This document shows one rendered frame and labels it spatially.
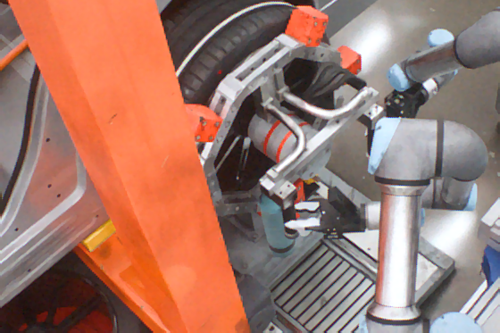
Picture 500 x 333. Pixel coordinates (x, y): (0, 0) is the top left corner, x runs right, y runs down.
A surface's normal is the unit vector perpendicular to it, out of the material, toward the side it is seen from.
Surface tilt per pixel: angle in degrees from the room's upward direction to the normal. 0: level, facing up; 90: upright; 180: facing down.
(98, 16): 90
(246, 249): 0
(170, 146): 90
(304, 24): 55
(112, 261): 0
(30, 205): 90
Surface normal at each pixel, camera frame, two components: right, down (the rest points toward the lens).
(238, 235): -0.12, -0.61
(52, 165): 0.69, 0.51
